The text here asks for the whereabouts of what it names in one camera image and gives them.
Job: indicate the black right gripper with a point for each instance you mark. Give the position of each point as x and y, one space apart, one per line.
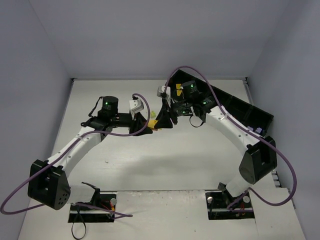
168 114

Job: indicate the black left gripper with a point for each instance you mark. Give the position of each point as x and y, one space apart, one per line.
135 122

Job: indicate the yellow lego brick from stack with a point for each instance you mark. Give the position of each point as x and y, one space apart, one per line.
151 124

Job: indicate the long yellow lego brick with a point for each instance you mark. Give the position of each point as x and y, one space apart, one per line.
178 90

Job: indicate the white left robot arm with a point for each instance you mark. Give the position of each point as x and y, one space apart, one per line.
49 183

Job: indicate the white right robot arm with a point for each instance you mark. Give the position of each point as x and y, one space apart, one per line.
258 155

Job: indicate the light green lego brick right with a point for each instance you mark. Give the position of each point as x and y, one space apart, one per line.
152 114

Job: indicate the black compartment sorting tray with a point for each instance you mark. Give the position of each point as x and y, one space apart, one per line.
247 114

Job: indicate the lavender lego in tray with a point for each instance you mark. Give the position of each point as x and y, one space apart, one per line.
258 130

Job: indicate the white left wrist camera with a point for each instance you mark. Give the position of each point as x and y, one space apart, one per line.
136 106

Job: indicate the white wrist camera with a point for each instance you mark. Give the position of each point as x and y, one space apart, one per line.
165 93
136 106

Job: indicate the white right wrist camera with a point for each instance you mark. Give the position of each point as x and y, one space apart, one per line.
165 93

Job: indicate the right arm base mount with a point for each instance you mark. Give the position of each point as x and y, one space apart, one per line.
222 206

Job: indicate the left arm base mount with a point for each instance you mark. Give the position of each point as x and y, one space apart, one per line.
83 214

